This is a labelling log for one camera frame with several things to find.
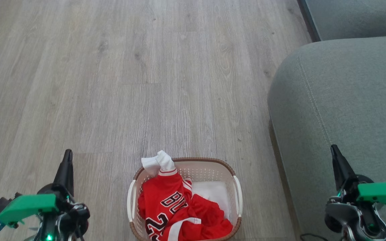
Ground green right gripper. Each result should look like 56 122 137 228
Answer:
330 144 386 215

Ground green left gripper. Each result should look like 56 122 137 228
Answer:
0 149 77 229

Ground red shorts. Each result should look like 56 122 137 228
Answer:
192 193 234 240

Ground grey fabric sofa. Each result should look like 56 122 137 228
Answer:
267 0 386 241

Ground white knotted cloth piece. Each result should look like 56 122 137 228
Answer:
141 150 176 177

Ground red basketball jersey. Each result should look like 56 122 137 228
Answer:
138 168 203 241

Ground white brown-rimmed laundry basket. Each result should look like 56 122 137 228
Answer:
127 157 243 241

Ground white folded cloth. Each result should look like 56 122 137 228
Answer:
192 181 231 221

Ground thin black cable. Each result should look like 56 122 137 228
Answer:
300 233 329 241

